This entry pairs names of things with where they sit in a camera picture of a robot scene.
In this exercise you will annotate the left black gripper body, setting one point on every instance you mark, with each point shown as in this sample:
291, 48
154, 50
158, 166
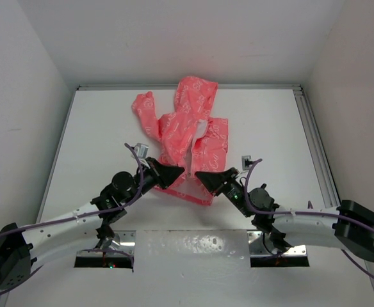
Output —
150, 175

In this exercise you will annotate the pink patterned jacket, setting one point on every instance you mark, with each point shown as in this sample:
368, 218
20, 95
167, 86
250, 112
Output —
190, 137

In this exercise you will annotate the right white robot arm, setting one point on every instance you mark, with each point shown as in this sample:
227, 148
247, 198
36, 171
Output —
349, 226

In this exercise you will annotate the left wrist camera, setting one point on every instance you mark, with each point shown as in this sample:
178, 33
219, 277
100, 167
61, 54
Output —
141, 150

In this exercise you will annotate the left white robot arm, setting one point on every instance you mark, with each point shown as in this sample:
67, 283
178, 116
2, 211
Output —
24, 249

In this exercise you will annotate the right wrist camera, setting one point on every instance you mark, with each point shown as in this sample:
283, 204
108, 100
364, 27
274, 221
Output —
246, 162

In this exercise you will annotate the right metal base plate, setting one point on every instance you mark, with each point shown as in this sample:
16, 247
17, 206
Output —
260, 247

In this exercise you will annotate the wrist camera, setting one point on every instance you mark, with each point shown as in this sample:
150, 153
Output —
246, 162
141, 150

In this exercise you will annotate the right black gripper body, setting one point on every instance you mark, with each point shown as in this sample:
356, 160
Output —
234, 192

